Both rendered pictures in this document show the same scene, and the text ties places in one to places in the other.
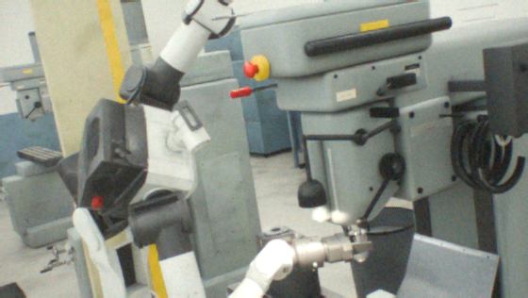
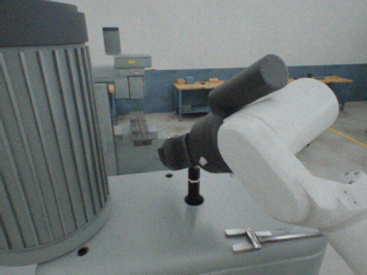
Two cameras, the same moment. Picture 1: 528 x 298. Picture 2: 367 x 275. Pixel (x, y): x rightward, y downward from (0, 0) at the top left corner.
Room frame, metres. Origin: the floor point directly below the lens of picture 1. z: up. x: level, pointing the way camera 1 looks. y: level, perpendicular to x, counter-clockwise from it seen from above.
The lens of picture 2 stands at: (1.95, -0.12, 2.18)
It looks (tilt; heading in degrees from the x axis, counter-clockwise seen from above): 23 degrees down; 200
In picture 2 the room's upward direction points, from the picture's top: straight up
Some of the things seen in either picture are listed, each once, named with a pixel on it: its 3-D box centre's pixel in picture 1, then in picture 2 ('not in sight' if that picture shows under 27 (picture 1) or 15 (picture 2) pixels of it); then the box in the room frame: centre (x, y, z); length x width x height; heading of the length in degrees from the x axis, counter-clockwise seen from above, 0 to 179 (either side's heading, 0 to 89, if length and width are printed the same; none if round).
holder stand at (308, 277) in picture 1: (286, 260); not in sight; (1.99, -0.04, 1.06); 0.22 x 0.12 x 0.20; 23
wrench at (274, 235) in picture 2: (255, 12); (304, 231); (1.61, -0.05, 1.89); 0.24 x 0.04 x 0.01; 119
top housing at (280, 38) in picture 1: (336, 33); (186, 233); (1.59, -0.25, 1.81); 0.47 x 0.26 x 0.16; 120
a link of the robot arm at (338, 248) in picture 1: (326, 251); not in sight; (1.57, -0.14, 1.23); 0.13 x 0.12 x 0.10; 5
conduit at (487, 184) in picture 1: (476, 151); not in sight; (1.55, -0.56, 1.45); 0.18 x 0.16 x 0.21; 120
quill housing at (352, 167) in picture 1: (349, 160); not in sight; (1.58, -0.24, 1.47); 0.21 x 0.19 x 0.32; 30
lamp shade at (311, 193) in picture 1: (311, 191); not in sight; (1.43, -0.11, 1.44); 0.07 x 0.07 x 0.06
